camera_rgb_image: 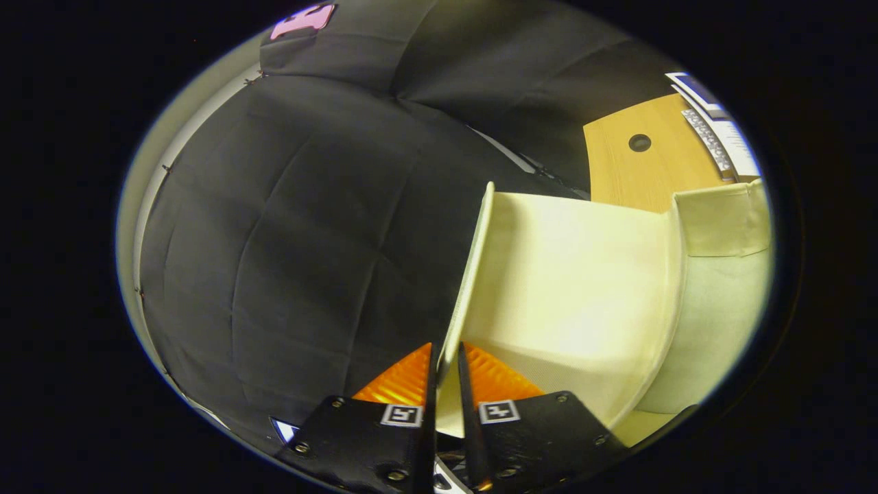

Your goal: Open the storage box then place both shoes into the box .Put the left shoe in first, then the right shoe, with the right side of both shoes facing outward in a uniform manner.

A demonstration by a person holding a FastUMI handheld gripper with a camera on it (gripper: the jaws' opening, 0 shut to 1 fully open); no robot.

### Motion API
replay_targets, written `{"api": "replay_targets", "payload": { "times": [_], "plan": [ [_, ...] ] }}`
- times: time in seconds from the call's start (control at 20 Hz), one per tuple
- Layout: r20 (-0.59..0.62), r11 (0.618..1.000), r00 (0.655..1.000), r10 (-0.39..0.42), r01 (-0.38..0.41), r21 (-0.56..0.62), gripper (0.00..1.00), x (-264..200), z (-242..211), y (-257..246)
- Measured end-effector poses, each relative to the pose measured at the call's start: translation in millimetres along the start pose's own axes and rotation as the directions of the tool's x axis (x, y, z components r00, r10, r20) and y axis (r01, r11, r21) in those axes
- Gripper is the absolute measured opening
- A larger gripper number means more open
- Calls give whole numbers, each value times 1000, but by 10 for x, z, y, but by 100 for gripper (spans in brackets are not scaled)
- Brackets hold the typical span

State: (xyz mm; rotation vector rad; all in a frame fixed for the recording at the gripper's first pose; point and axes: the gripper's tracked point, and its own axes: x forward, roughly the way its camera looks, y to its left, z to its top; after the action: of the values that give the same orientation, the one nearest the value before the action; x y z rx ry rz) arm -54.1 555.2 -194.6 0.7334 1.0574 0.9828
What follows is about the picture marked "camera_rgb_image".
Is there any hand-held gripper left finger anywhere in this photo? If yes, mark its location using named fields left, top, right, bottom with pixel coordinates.
left=278, top=342, right=440, bottom=494

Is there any beige fabric storage box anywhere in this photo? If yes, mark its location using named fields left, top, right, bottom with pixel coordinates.
left=437, top=180, right=774, bottom=448

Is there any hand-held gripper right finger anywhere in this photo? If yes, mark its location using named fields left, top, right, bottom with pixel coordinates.
left=456, top=342, right=628, bottom=494

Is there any white book with blue picture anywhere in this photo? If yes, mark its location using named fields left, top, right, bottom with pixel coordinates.
left=665, top=71, right=728, bottom=121

